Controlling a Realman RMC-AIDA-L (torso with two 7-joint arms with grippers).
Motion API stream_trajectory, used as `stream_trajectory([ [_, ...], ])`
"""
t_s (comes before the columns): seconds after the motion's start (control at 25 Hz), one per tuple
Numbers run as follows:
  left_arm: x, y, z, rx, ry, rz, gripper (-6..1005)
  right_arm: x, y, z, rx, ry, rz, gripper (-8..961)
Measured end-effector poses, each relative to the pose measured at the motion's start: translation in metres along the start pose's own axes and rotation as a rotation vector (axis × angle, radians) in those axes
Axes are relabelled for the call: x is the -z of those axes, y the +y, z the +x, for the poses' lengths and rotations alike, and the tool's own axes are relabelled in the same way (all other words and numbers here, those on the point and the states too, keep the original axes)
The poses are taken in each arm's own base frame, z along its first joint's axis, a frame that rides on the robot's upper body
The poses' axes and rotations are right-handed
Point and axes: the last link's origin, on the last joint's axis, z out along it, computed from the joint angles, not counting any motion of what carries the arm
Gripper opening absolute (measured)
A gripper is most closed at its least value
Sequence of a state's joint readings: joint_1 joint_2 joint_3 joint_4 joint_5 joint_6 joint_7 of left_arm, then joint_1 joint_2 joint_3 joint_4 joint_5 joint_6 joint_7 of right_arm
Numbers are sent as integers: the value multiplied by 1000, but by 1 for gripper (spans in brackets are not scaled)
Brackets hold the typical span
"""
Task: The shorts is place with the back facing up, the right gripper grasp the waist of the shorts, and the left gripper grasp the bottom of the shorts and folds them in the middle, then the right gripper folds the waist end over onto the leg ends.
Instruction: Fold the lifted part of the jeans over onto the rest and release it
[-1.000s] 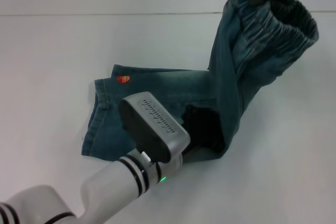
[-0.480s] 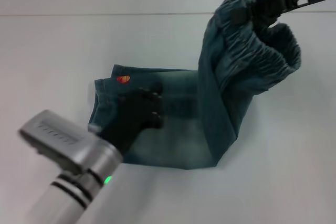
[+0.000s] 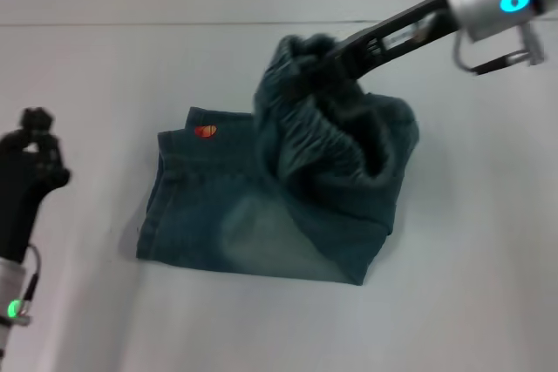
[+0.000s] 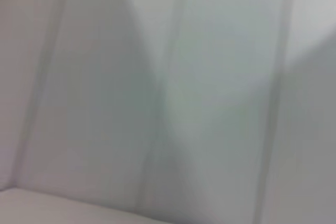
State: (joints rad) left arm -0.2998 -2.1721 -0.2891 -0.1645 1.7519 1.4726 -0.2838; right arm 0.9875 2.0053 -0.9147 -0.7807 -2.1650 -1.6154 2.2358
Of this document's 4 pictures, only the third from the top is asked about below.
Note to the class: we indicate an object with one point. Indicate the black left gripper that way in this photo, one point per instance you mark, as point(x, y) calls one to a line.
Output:
point(19, 206)

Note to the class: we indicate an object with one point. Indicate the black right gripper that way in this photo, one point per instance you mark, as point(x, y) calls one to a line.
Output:
point(436, 15)

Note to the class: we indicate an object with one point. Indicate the blue denim shorts with print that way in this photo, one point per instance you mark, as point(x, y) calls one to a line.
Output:
point(270, 215)

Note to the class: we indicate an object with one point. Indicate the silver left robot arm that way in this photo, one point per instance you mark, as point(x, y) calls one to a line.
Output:
point(11, 285)

